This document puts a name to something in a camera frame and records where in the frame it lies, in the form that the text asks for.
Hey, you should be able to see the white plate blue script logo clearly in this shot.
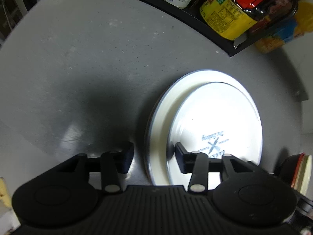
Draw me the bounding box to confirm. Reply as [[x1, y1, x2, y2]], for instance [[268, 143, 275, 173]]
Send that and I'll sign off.
[[146, 70, 248, 186]]

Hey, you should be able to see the small white plate cross logo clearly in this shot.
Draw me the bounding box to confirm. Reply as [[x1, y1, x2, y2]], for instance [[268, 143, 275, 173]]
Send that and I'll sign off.
[[167, 82, 263, 187]]

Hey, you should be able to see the red and black bowl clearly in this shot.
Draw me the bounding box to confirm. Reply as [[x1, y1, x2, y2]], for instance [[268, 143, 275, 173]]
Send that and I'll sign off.
[[277, 153, 305, 187]]

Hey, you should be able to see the cream bowl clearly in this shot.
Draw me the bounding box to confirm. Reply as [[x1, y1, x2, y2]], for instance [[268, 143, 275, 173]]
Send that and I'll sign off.
[[299, 155, 312, 196]]

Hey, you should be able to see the black metal kitchen rack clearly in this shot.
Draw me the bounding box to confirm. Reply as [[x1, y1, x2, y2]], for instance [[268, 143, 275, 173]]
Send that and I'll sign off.
[[139, 0, 307, 56]]

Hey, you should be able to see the large soy sauce bottle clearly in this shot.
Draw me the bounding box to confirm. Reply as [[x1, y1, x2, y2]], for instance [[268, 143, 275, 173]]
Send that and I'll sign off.
[[200, 0, 292, 40]]

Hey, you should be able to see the orange juice bottle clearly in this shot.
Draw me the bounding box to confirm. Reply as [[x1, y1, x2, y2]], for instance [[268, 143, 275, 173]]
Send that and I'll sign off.
[[254, 1, 312, 54]]

